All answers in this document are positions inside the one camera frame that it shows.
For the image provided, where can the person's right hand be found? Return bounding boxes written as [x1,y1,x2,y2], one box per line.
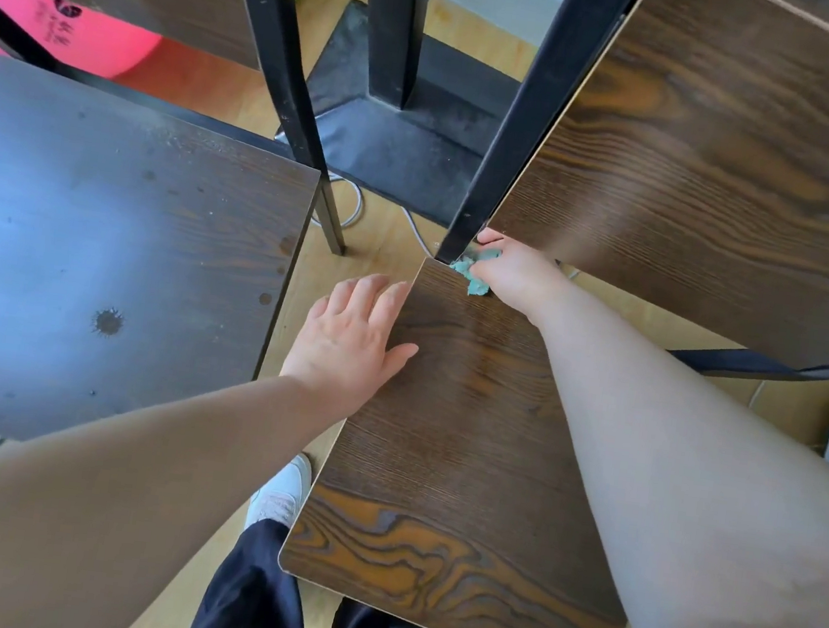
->
[466,227,578,329]

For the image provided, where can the person's left hand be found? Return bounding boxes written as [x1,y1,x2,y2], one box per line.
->
[275,264,427,430]

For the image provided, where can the green cleaning cloth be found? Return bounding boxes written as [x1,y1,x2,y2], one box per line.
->
[447,243,502,299]

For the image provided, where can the brown wood-grain chair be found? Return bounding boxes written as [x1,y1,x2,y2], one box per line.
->
[271,0,829,628]

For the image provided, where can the person's left forearm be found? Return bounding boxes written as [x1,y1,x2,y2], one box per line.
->
[0,341,357,628]

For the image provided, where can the person's right forearm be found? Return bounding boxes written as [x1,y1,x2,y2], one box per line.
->
[494,275,829,628]

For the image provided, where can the white shoe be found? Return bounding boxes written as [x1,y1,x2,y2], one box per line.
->
[244,447,316,538]

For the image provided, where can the dark dusty wooden chair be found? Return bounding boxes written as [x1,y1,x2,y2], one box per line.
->
[0,0,377,491]

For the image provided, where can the black trousers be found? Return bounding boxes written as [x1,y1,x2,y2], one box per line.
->
[185,511,455,628]

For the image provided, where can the pink inflatable ball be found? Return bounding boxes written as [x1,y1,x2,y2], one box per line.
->
[0,0,169,85]

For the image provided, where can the white cable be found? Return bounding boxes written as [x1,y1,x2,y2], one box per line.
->
[308,171,447,258]

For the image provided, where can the black metal table pedestal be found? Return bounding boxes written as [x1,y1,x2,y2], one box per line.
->
[268,0,575,241]

